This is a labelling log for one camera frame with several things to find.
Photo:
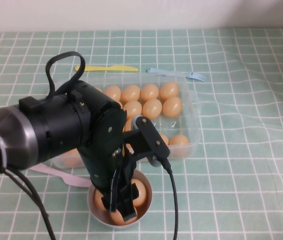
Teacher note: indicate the pink plastic knife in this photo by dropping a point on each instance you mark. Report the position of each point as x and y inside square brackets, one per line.
[74, 180]

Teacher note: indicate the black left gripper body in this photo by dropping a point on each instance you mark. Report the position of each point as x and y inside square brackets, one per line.
[99, 170]

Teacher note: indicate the yellow plastic knife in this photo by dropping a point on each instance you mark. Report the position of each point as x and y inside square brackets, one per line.
[111, 68]

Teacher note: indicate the black and grey left robot arm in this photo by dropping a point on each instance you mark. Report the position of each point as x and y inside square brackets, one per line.
[64, 125]

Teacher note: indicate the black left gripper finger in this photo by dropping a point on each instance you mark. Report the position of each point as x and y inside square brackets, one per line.
[129, 207]
[106, 203]

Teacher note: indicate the green checked tablecloth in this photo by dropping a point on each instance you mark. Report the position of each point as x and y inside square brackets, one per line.
[231, 175]

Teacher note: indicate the pale grey round bowl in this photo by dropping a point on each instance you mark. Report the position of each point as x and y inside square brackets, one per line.
[145, 180]

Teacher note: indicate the blue plastic fork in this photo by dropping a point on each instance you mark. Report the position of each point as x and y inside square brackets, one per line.
[154, 70]

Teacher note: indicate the clear plastic egg box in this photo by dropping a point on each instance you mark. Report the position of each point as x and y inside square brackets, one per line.
[186, 120]

